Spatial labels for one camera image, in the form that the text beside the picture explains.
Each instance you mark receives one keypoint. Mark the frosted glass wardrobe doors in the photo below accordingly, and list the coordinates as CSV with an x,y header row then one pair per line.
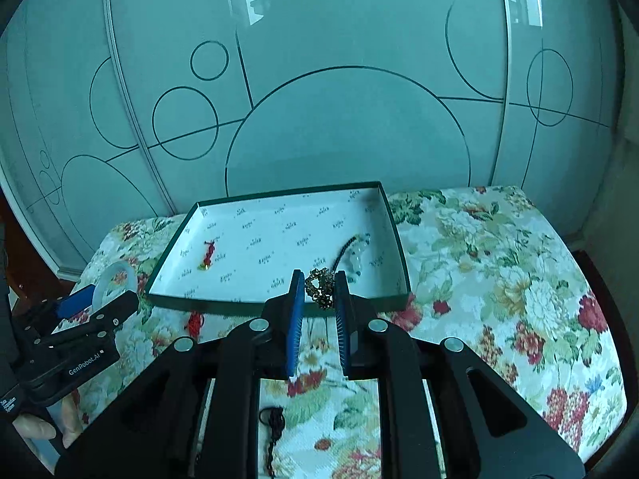
x,y
114,110

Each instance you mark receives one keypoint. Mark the gold chain jewelry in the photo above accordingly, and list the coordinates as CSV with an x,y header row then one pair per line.
x,y
320,287

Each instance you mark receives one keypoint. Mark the person's left hand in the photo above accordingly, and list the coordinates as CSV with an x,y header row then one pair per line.
x,y
30,427

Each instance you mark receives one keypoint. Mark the pale jade bangle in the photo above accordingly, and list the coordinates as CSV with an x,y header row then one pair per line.
x,y
115,280

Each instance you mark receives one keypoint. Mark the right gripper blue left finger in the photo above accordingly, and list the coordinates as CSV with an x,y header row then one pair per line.
x,y
295,298

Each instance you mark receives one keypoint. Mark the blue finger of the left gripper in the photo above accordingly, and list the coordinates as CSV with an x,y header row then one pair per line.
x,y
111,316
74,304

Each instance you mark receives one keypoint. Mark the small red knot charm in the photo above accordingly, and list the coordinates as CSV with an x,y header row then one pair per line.
x,y
207,259

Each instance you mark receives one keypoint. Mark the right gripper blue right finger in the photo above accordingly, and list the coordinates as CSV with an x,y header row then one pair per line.
x,y
345,321

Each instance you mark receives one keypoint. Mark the red cord gold pendant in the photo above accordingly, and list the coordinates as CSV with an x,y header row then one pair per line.
x,y
194,324

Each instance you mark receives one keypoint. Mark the floral quilted bedspread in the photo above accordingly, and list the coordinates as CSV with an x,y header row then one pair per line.
x,y
486,267

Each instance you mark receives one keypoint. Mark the green jewelry box tray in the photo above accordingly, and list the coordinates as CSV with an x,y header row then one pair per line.
x,y
261,239

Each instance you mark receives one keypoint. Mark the black braided cord pendant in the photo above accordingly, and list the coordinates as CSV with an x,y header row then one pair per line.
x,y
274,420

